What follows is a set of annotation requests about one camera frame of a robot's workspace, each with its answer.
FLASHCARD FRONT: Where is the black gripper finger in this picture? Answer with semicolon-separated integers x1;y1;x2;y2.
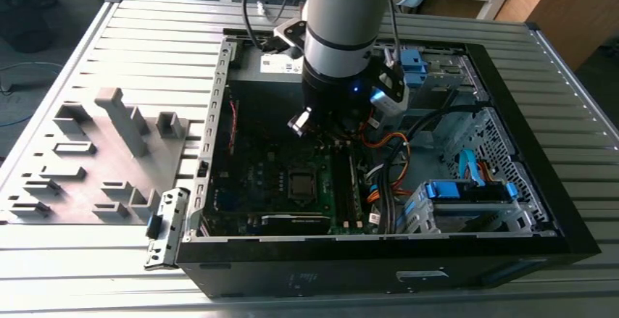
287;109;315;138

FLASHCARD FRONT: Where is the grey power supply unit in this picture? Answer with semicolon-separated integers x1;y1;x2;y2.
226;46;306;116

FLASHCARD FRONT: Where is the black RAM slot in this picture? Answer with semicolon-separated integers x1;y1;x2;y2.
338;141;358;227
326;141;344;227
332;141;350;227

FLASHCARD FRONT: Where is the blue plastic bay latch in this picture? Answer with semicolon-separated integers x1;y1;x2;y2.
399;49;431;87

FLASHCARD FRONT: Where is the green motherboard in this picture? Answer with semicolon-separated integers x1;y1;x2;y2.
207;114;376;238

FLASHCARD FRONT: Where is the grey metal drive cage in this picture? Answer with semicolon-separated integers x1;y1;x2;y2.
382;46;491;136

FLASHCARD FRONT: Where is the black graphics card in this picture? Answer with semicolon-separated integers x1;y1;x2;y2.
259;214;334;236

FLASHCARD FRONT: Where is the hard disk in blue carrier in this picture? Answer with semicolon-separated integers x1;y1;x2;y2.
424;180;518;205

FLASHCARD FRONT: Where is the grey parts rack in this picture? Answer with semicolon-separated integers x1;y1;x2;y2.
0;85;207;227

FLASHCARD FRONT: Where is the black PC case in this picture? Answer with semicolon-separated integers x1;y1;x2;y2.
174;27;602;300

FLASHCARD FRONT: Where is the grey metal disk bay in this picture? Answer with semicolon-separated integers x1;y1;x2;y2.
399;182;557;236

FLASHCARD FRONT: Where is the wooden cabinet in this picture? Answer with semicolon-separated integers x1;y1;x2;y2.
495;0;619;72

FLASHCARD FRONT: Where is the black waste bin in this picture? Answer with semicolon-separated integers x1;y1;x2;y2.
0;0;55;55

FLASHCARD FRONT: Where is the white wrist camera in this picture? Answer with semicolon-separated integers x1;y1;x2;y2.
367;47;414;117

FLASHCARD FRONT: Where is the orange yellow wire bundle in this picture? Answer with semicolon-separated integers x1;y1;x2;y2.
360;132;414;209

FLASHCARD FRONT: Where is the grey ribbon wire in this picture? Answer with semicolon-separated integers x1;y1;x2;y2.
363;162;387;183

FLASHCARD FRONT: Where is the grey box wrist camera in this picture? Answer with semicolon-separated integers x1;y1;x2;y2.
272;18;310;61

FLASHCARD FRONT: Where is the black camera cable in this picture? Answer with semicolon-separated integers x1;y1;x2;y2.
386;0;403;67
240;0;275;51

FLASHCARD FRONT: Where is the light blue data wire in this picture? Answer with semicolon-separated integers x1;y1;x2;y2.
462;148;488;188

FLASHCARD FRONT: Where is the orange yellow disk wire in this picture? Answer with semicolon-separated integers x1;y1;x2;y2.
476;161;502;188

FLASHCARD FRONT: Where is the grey hinged slot bracket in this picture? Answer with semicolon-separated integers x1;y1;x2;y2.
143;186;192;272

